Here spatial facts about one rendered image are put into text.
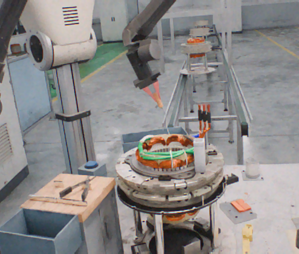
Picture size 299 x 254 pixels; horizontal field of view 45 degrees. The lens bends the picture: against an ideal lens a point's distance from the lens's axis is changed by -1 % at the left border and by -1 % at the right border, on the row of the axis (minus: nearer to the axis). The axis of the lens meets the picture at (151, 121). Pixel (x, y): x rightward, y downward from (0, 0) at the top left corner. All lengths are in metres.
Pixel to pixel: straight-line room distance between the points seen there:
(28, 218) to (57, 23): 0.63
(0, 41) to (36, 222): 0.48
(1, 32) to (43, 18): 0.45
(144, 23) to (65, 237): 0.72
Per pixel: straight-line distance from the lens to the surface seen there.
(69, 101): 1.38
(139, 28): 1.25
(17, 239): 0.93
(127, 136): 1.43
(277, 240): 1.29
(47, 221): 1.00
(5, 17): 0.82
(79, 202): 0.97
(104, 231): 1.08
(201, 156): 0.98
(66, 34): 1.30
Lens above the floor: 1.54
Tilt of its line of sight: 18 degrees down
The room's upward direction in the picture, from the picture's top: 5 degrees counter-clockwise
